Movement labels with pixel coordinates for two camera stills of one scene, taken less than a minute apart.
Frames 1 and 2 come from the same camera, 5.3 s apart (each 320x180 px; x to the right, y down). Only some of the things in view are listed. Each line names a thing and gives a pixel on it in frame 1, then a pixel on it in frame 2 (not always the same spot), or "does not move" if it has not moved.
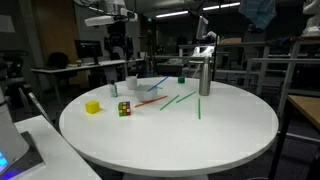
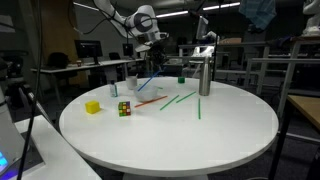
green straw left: x=166 y=104 does not move
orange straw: x=150 y=101 does not move
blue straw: x=157 y=84 to x=148 y=81
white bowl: x=146 y=92 does not move
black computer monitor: x=89 y=49 does not move
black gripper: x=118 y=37 to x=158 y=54
